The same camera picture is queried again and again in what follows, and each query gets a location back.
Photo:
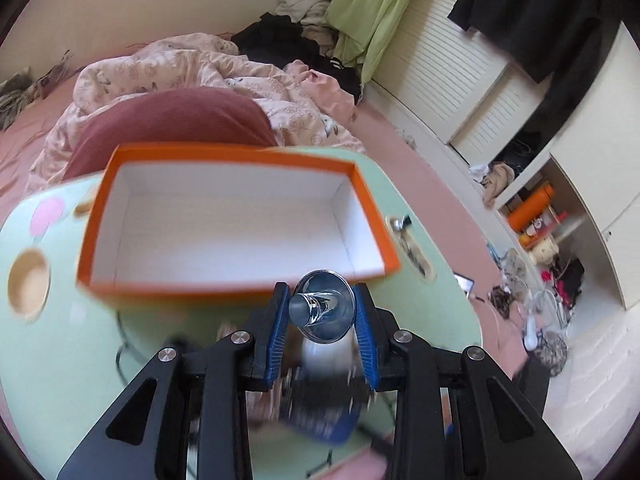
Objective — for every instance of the orange cardboard box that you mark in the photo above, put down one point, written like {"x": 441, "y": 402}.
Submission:
{"x": 225, "y": 230}

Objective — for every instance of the white cabinet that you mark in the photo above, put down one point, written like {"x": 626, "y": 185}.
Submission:
{"x": 600, "y": 160}

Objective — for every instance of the black foil wrapper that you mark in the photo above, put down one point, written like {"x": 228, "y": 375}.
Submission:
{"x": 400, "y": 223}

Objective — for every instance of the white louvered closet doors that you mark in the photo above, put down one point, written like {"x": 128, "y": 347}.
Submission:
{"x": 450, "y": 70}

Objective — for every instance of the beige cloth pile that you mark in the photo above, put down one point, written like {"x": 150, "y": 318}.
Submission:
{"x": 500, "y": 182}

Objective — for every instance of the pink floral quilt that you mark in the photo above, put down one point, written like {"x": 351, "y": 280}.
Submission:
{"x": 165, "y": 65}

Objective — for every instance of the black and blue object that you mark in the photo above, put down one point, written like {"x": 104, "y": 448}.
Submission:
{"x": 320, "y": 420}

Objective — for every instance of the black striped garment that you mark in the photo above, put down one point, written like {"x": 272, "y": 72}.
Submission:
{"x": 340, "y": 72}

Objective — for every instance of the silver metal funnel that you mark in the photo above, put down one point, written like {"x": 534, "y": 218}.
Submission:
{"x": 320, "y": 310}

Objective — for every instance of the dark red pillow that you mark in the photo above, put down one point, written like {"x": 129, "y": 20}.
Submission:
{"x": 175, "y": 115}

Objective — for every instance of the orange bottle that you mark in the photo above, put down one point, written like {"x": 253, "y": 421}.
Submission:
{"x": 530, "y": 207}

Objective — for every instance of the black hanging garment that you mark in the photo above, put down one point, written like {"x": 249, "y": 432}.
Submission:
{"x": 540, "y": 10}

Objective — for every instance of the black clothes pile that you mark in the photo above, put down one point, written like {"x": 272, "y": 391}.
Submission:
{"x": 275, "y": 35}

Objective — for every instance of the leopard print cloth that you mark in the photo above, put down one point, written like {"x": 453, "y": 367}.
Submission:
{"x": 552, "y": 355}

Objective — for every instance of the light green hanging cloth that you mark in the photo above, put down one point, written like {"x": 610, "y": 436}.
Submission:
{"x": 375, "y": 5}

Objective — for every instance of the white clothes pile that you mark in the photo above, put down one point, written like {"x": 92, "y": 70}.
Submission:
{"x": 305, "y": 5}

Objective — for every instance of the green cartoon desktop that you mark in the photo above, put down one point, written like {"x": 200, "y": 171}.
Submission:
{"x": 50, "y": 360}

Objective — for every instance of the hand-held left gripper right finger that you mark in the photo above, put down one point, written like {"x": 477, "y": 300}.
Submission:
{"x": 364, "y": 340}

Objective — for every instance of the dark phone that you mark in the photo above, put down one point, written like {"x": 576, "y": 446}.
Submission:
{"x": 465, "y": 284}

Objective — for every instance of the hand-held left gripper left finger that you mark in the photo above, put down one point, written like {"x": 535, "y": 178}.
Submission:
{"x": 276, "y": 335}

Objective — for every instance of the pink garment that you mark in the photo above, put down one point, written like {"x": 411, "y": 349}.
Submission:
{"x": 325, "y": 92}

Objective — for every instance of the grey furry cloth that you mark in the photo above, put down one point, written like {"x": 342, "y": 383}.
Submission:
{"x": 20, "y": 97}

